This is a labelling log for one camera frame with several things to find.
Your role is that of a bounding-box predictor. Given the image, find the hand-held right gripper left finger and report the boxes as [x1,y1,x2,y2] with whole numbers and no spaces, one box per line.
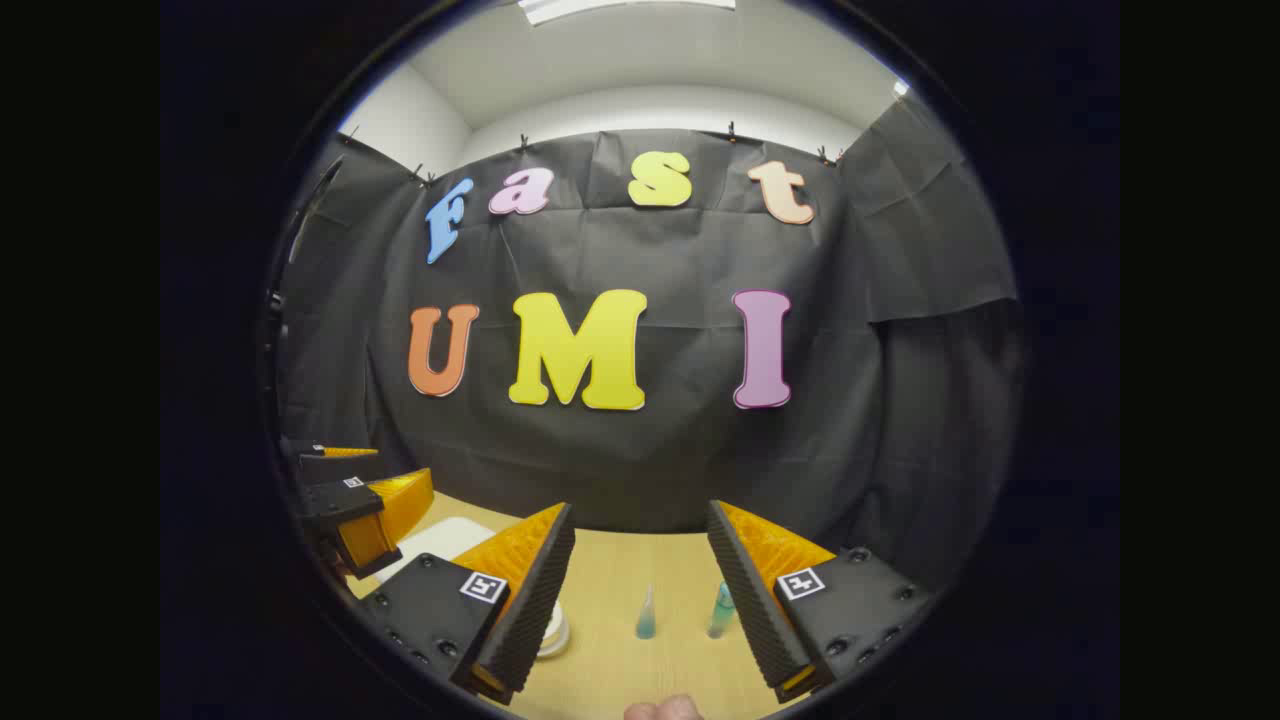
[360,503,577,704]

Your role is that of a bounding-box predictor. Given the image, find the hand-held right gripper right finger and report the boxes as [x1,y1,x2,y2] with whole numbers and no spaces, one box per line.
[708,500,931,703]

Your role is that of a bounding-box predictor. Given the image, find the small white cream jar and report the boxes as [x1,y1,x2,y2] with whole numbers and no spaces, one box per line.
[537,600,572,659]

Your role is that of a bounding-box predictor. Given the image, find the black backdrop cloth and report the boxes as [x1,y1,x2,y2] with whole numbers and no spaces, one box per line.
[270,95,1026,591]

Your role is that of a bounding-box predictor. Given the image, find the ceiling light panel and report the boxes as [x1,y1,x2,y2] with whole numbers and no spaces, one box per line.
[518,0,738,26]

